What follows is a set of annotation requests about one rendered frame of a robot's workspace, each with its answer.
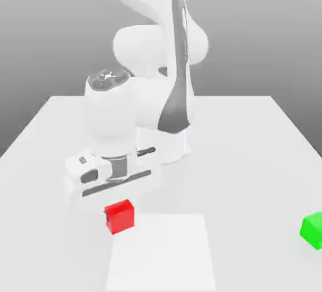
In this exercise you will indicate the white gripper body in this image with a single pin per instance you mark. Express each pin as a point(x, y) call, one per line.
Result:
point(118, 188)

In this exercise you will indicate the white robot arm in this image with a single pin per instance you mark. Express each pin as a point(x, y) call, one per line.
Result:
point(110, 110)

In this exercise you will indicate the small red cube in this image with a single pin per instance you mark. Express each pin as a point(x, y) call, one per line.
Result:
point(120, 217)

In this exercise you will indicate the small green cube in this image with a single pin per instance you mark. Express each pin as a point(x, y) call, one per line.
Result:
point(313, 229)

